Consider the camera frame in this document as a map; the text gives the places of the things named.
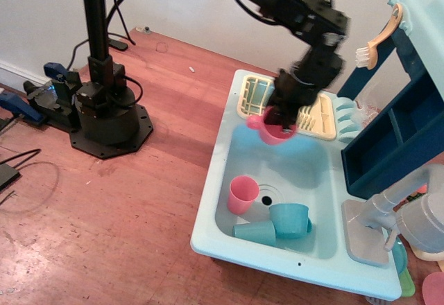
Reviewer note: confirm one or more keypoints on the blue clamp handle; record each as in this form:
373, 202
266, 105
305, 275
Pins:
17, 106

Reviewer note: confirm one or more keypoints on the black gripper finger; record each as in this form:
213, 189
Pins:
288, 119
273, 116

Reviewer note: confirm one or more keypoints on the cream dish rack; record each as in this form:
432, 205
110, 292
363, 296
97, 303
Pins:
316, 120

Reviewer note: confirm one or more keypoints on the black cable foot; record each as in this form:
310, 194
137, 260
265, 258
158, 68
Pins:
118, 45

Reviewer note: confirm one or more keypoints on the pink tumbler cup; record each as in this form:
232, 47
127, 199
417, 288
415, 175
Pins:
243, 192

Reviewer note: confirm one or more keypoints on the light blue toy sink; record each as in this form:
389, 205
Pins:
303, 170

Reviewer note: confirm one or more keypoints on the pink cup with handle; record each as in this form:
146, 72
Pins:
270, 134

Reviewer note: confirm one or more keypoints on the teal tumbler lying down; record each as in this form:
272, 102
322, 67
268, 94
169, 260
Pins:
257, 232

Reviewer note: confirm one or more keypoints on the dark blue toy shelf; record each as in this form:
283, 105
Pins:
406, 134

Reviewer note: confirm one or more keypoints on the blue black clamp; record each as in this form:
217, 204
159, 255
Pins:
55, 99

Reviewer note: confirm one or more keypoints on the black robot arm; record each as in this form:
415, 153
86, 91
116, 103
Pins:
112, 122

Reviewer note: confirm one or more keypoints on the grey toy faucet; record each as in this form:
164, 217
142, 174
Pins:
412, 207

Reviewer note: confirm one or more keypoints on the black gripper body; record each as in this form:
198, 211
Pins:
300, 85

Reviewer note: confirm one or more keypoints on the black flat device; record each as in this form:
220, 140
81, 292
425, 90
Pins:
8, 175

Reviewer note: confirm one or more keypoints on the green plate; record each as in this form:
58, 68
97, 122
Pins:
406, 283

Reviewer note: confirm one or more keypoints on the pink plate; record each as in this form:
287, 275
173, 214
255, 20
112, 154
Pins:
432, 289

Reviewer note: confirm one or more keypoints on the teal cup with handle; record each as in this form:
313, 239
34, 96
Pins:
290, 220

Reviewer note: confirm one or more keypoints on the tan dish brush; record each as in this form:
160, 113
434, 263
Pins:
367, 57

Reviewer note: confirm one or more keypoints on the teal plate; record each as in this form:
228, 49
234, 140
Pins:
400, 256

